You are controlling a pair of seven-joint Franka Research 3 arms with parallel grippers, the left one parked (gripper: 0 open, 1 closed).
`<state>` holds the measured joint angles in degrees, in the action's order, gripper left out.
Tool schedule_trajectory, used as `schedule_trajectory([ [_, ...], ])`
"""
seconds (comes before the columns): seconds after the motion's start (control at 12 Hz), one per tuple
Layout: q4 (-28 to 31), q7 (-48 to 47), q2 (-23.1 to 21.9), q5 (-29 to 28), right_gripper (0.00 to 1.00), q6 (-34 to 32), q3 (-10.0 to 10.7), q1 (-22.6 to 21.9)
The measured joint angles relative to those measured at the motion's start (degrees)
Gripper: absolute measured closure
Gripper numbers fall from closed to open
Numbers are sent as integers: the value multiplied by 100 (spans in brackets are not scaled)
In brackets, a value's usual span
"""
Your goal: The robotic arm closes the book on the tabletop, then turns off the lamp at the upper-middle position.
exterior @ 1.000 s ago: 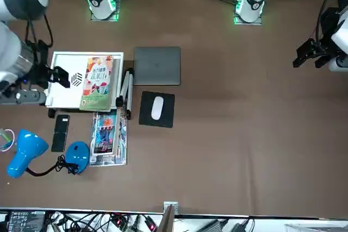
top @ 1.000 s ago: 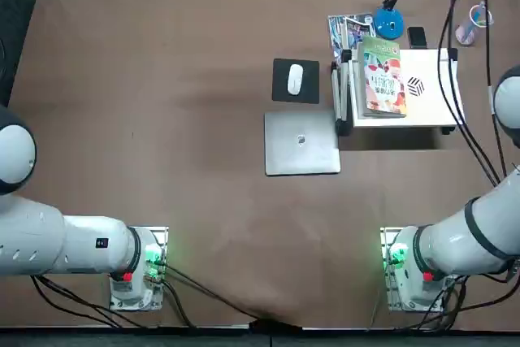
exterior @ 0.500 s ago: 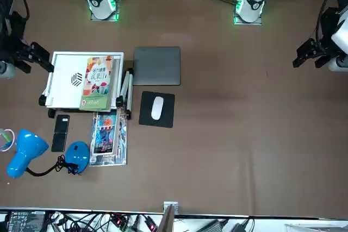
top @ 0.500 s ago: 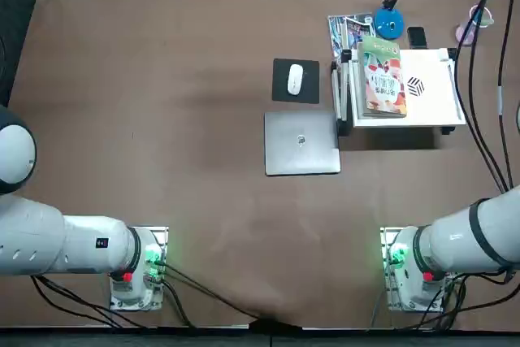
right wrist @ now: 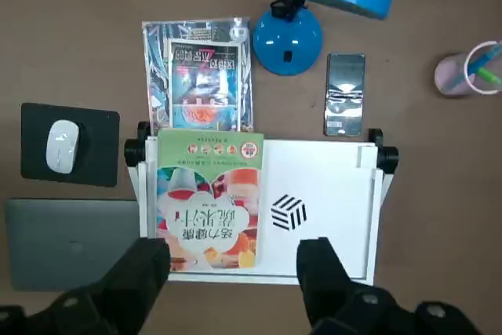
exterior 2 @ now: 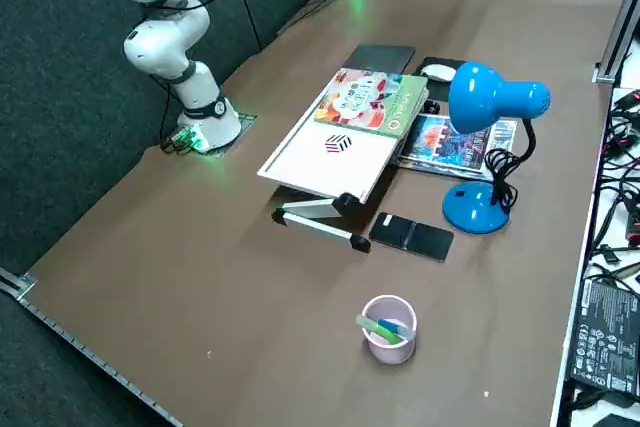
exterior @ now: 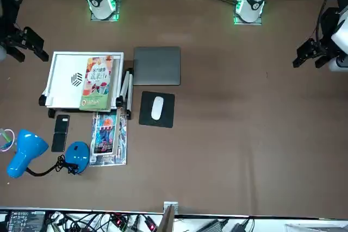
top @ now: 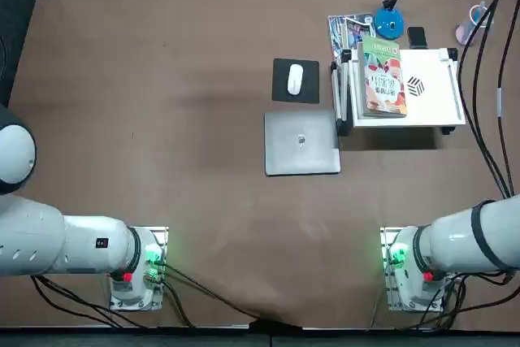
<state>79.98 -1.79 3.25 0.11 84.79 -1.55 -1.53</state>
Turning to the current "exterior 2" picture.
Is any white folding laptop stand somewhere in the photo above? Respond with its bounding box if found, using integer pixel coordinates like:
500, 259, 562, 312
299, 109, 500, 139
257, 69, 442, 254

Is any black folding phone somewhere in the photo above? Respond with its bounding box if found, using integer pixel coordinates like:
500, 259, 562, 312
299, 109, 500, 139
368, 211, 455, 264

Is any dark grey laptop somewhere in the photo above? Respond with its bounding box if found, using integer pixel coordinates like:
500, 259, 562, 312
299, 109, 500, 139
343, 44, 417, 74

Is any green marker pen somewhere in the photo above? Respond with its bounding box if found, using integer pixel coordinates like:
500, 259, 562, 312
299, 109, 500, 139
355, 315, 407, 346

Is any green cover picture book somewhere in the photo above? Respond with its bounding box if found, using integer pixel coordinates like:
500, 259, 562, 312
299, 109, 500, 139
313, 67, 430, 140

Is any black lamp power cable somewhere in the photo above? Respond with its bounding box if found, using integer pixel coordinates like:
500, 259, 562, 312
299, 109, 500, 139
484, 146, 519, 211

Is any white computer mouse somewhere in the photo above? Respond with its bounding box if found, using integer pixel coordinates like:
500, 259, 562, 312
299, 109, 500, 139
419, 63, 458, 84

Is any blue desk lamp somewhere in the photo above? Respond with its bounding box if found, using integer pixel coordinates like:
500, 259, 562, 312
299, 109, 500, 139
442, 60, 552, 235

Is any black mouse pad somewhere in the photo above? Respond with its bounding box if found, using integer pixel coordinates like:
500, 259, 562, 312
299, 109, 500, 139
412, 56, 472, 104

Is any aluminium frame post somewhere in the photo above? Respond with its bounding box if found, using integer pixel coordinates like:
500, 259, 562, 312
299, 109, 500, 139
593, 0, 640, 84

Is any metal table edge rail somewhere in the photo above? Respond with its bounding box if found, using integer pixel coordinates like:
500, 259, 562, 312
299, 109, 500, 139
0, 266, 184, 427

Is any blue marker pen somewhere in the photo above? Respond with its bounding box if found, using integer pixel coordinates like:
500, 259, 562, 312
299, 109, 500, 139
377, 318, 417, 340

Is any black labelled power adapter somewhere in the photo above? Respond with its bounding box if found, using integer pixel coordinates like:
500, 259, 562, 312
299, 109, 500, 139
569, 279, 640, 394

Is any large glossy blue magazine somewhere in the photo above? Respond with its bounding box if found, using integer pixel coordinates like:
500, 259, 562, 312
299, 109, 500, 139
397, 114, 520, 181

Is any small blue cover book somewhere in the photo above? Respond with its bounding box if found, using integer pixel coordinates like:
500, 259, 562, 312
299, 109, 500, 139
402, 114, 490, 170

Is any metal corner bracket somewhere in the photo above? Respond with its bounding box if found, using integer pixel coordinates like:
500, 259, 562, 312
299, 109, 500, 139
593, 60, 618, 85

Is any pink mesh pen cup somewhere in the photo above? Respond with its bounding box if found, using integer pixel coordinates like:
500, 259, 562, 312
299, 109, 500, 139
361, 295, 418, 366

